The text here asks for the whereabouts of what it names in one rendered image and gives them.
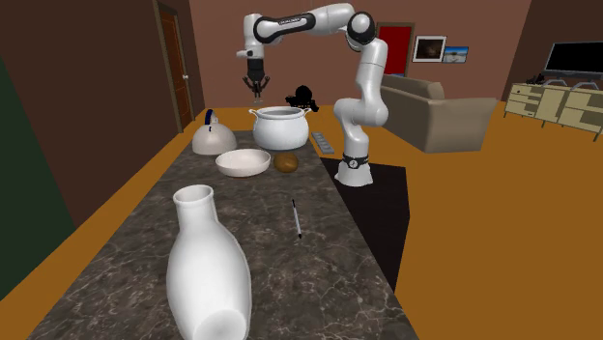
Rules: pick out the brown wooden door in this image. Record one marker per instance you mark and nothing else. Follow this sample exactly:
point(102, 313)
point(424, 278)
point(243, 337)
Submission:
point(176, 70)

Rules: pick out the white framed dark wall picture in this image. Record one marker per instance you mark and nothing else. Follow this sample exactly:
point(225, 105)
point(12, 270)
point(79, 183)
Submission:
point(429, 49)

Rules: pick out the beige sofa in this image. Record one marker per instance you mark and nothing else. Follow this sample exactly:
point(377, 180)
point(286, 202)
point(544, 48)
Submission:
point(447, 122)

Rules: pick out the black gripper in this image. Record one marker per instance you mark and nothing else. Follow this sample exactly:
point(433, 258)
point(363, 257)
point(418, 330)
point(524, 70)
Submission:
point(255, 69)

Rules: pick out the black television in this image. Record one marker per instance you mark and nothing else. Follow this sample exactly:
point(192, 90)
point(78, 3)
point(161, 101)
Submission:
point(574, 59)

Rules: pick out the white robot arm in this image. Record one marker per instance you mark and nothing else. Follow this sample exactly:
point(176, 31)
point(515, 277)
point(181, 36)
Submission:
point(366, 70)

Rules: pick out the white bowl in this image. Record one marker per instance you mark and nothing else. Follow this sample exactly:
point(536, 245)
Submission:
point(242, 162)

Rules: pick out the blue landscape wall picture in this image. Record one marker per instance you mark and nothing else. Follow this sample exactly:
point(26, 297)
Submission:
point(456, 54)

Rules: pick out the black figure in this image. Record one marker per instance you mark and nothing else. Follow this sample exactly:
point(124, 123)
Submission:
point(302, 96)

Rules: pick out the white pen with black ends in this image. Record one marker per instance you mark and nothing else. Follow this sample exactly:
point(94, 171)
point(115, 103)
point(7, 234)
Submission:
point(296, 219)

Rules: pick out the black robot stand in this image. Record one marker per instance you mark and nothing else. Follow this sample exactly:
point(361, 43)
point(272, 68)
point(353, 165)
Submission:
point(377, 212)

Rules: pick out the brown round fruit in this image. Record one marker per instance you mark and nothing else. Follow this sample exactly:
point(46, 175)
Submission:
point(286, 162)

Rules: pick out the cream sideboard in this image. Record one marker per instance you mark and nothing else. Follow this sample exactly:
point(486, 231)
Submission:
point(551, 106)

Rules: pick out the white vase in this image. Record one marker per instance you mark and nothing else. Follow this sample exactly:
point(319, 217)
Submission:
point(207, 268)

